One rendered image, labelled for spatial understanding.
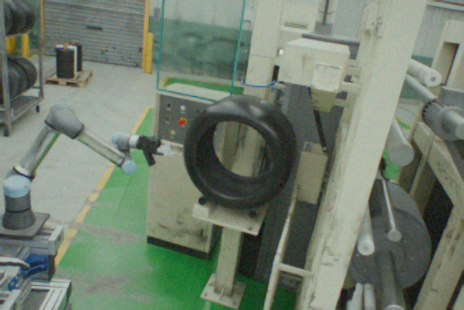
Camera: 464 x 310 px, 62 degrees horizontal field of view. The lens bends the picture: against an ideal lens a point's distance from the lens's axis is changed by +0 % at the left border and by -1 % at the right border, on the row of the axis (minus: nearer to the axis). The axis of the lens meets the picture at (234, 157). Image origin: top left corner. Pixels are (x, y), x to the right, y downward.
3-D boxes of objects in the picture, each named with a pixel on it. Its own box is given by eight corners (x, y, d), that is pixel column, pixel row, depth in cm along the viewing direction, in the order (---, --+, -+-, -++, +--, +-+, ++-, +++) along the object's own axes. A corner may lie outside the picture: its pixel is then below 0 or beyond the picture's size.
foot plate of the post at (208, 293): (212, 274, 289) (212, 270, 288) (246, 285, 284) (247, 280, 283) (200, 297, 265) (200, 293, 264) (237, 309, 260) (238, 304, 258)
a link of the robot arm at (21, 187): (3, 212, 184) (1, 186, 179) (4, 199, 195) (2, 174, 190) (31, 210, 190) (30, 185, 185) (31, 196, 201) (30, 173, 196)
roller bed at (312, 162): (295, 185, 242) (305, 141, 231) (318, 191, 239) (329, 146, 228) (291, 198, 224) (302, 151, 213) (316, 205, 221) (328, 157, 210)
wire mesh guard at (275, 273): (277, 273, 254) (298, 177, 229) (280, 273, 254) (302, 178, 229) (245, 390, 172) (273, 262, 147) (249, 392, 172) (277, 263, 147)
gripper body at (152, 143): (157, 141, 207) (136, 136, 209) (155, 156, 210) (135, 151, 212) (162, 137, 214) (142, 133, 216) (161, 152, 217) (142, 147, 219)
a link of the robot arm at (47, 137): (-2, 192, 191) (59, 103, 188) (0, 180, 203) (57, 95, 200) (22, 202, 198) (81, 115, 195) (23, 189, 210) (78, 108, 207)
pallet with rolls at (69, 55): (54, 72, 854) (53, 37, 827) (92, 76, 872) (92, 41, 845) (40, 84, 745) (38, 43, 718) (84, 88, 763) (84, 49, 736)
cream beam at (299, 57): (294, 65, 205) (299, 37, 200) (341, 75, 200) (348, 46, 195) (275, 80, 150) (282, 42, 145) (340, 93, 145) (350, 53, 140)
